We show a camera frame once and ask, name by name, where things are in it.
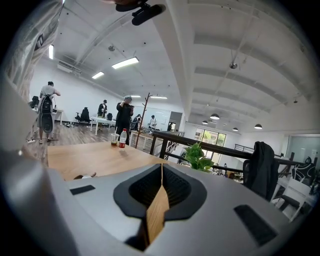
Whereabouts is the white side desk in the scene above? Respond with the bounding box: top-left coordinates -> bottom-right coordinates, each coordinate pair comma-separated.
270,171 -> 316,223

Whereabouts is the black office chair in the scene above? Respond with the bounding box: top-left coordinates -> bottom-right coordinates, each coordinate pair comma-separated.
74,106 -> 91,125

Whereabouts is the large window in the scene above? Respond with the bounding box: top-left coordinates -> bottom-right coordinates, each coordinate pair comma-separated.
194,128 -> 227,149

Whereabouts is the wooden table with white legs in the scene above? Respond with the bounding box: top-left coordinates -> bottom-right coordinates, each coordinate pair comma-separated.
46,140 -> 171,182

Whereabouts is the wooden coat rack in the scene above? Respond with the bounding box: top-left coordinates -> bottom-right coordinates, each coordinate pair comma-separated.
134,92 -> 154,150

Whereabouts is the white air conditioner unit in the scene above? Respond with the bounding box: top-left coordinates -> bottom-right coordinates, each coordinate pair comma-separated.
56,60 -> 82,75

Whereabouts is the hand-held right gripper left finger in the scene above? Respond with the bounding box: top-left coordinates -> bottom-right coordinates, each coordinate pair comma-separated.
63,163 -> 164,256

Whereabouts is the plastic bottle with red label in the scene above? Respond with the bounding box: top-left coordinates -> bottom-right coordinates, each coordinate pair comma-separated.
118,128 -> 128,149

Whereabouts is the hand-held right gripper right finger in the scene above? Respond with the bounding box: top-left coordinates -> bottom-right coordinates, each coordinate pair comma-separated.
144,163 -> 293,256

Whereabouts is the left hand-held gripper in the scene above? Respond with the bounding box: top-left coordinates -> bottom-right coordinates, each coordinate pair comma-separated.
0,72 -> 81,256

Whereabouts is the green plant in white pot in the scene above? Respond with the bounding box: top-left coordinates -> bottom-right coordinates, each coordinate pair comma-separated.
183,141 -> 215,174

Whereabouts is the dark jacket on chair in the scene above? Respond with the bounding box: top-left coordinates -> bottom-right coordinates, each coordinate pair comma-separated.
242,140 -> 280,202

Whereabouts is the black head-worn camera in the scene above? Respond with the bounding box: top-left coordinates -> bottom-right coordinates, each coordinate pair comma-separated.
115,0 -> 167,27

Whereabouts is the black metal railing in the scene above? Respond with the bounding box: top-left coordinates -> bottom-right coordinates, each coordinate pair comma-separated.
151,130 -> 307,176

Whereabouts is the clear plastic cup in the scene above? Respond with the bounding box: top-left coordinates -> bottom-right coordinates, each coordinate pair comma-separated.
110,132 -> 121,148

